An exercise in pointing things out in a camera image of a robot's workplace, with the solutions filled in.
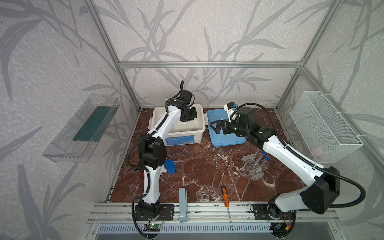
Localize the orange handled screwdriver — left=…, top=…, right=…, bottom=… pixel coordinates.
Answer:
left=221, top=186, right=234, bottom=231

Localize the white wire mesh basket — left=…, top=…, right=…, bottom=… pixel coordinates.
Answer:
left=290, top=91, right=364, bottom=164

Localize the clear test tube rack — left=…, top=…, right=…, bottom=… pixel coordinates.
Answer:
left=242, top=153, right=264, bottom=181

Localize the blue plastic bin lid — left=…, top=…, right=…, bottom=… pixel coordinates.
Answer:
left=206, top=109, right=246, bottom=147

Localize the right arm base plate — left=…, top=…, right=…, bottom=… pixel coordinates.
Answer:
left=250, top=204, right=280, bottom=221

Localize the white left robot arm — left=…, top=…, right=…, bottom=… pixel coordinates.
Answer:
left=125, top=89, right=197, bottom=219

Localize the grey teal bar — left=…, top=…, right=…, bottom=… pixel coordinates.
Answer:
left=179, top=188, right=188, bottom=223

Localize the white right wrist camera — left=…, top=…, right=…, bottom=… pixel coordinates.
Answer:
left=224, top=102, right=238, bottom=123

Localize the white plastic storage bin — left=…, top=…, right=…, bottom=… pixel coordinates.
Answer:
left=153, top=104, right=206, bottom=146

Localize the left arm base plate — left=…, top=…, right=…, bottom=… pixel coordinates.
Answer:
left=134, top=203, right=175, bottom=221

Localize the clear wall shelf green mat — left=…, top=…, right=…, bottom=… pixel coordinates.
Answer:
left=42, top=94, right=120, bottom=163

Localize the green circuit board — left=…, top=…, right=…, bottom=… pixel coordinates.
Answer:
left=144, top=223, right=163, bottom=232

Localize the wooden handled blue brush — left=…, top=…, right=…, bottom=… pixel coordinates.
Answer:
left=164, top=159, right=176, bottom=175

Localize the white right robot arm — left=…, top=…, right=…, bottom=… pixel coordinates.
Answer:
left=210, top=102, right=367, bottom=220

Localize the blue capped test tube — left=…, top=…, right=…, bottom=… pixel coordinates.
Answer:
left=254, top=151, right=267, bottom=169
left=256, top=155, right=269, bottom=174

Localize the aluminium frame profile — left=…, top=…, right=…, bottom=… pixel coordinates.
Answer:
left=83, top=0, right=384, bottom=175

